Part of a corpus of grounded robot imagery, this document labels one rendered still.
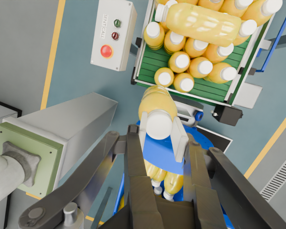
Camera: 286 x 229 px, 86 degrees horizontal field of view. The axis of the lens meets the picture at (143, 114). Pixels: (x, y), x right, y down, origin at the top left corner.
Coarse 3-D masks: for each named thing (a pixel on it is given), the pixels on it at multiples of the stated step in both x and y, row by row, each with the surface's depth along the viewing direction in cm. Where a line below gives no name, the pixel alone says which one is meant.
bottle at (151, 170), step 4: (144, 160) 54; (148, 164) 53; (152, 164) 53; (148, 168) 53; (152, 168) 53; (156, 168) 54; (148, 172) 54; (152, 172) 54; (156, 172) 55; (152, 176) 55
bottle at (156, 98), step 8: (152, 88) 35; (160, 88) 34; (144, 96) 31; (152, 96) 26; (160, 96) 26; (168, 96) 27; (144, 104) 26; (152, 104) 24; (160, 104) 24; (168, 104) 25; (152, 112) 23; (168, 112) 24; (176, 112) 26
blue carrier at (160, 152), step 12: (192, 132) 60; (144, 144) 46; (156, 144) 43; (168, 144) 45; (204, 144) 51; (144, 156) 46; (156, 156) 43; (168, 156) 42; (168, 168) 43; (180, 168) 43; (120, 192) 61; (180, 192) 68
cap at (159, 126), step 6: (150, 114) 22; (156, 114) 21; (162, 114) 21; (150, 120) 21; (156, 120) 21; (162, 120) 21; (168, 120) 21; (150, 126) 21; (156, 126) 21; (162, 126) 21; (168, 126) 21; (150, 132) 22; (156, 132) 22; (162, 132) 22; (168, 132) 22; (156, 138) 22; (162, 138) 22
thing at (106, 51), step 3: (105, 45) 47; (102, 48) 48; (105, 48) 47; (108, 48) 47; (102, 51) 48; (105, 51) 48; (108, 51) 48; (111, 51) 48; (102, 54) 48; (105, 54) 48; (108, 54) 48
